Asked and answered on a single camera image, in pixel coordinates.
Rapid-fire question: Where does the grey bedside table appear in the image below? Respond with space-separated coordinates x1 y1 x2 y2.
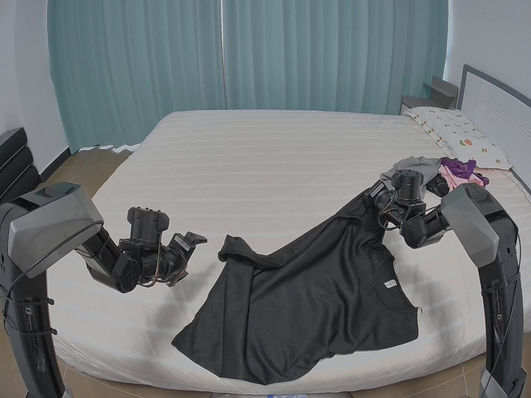
401 76 459 117

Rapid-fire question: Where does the white printed pillow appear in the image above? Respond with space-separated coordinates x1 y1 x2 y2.
404 106 514 171

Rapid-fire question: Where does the blue-green curtain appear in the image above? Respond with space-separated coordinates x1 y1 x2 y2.
222 0 452 116
46 0 227 155

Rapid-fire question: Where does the pile of clothes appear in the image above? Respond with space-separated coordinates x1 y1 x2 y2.
425 158 490 199

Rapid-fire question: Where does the black chest of drawers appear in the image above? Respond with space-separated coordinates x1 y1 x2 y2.
0 128 44 205

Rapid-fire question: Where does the black T-shirt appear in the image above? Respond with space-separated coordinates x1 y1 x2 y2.
171 185 424 385

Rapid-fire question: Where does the bed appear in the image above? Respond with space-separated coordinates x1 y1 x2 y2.
50 64 531 397

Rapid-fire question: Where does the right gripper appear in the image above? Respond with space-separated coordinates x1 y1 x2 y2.
365 181 395 212

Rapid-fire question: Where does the black cable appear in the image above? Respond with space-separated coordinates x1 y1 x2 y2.
0 220 104 306

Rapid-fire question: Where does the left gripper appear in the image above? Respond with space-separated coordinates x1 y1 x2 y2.
159 232 208 288

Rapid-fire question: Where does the grey garment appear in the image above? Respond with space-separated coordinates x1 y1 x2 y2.
379 155 441 186

